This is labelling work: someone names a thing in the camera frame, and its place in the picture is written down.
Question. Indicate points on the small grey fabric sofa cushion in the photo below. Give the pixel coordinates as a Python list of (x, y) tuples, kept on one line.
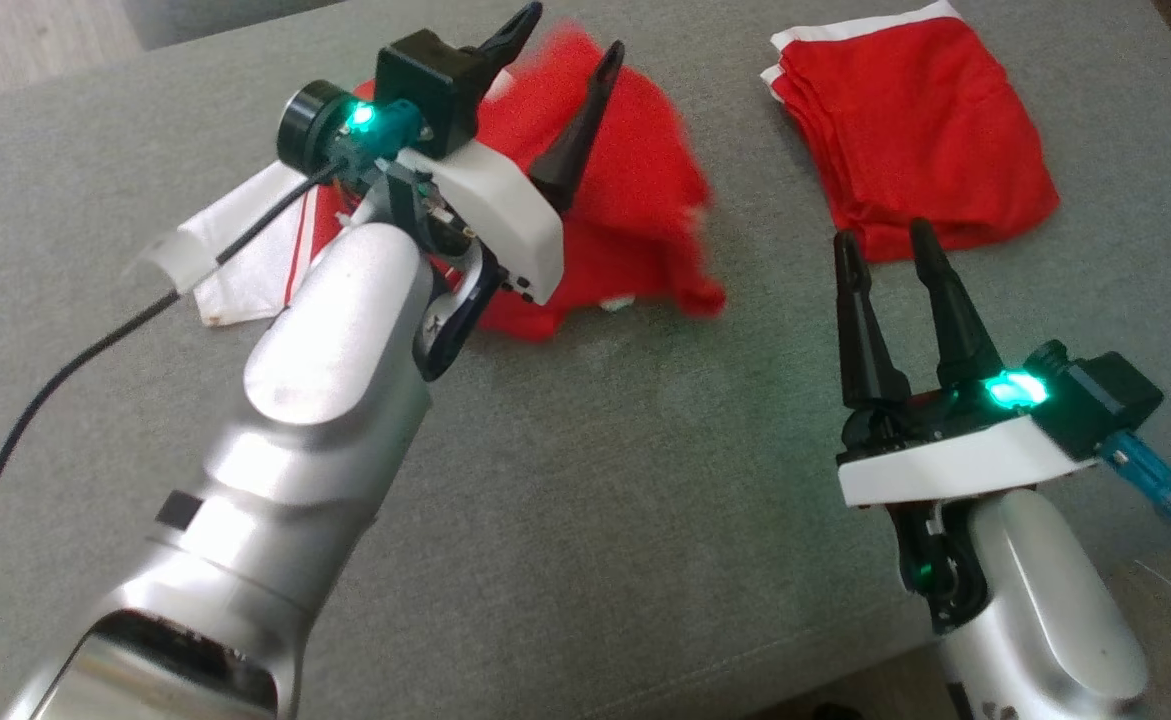
[(205, 15)]

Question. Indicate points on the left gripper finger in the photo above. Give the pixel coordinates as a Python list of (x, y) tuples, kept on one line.
[(507, 40), (575, 150)]

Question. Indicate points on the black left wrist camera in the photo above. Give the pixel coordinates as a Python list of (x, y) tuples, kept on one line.
[(430, 85)]

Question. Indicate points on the large grey fabric sofa cushion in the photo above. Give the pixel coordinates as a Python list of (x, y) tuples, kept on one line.
[(595, 480)]

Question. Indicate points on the red jersey with white sleeves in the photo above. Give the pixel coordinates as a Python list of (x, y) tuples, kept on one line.
[(635, 200)]

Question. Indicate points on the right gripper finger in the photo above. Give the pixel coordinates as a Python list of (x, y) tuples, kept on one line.
[(955, 320), (865, 340)]

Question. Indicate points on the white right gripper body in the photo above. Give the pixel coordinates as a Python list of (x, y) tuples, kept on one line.
[(955, 465)]

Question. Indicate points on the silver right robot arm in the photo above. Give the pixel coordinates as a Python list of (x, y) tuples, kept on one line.
[(1045, 600)]

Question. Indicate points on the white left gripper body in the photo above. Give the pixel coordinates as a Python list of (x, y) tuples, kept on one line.
[(505, 215)]

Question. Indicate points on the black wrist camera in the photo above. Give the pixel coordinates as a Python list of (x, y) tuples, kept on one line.
[(430, 85), (1105, 405)]

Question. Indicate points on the red shorts with white stripes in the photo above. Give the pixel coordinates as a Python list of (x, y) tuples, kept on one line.
[(915, 130)]

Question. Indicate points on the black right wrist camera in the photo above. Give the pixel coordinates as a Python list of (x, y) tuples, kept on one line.
[(1105, 405)]

